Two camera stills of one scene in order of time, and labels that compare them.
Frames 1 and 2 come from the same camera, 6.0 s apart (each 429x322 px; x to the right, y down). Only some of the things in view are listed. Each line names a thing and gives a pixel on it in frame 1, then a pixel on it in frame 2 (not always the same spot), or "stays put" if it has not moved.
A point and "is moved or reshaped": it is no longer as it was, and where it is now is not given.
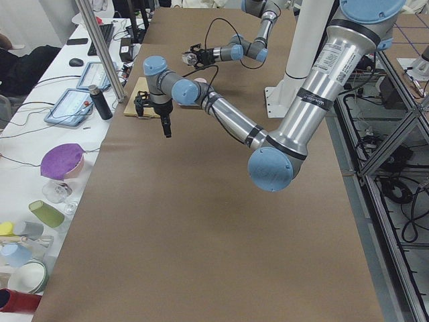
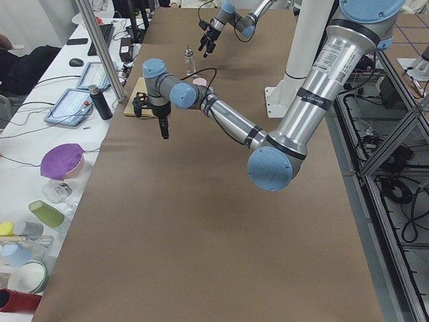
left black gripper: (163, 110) stays put
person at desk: (19, 74) stays put
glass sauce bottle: (190, 58) is moved or reshaped
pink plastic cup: (200, 79) stays put
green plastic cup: (47, 214) stays put
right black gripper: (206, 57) -> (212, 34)
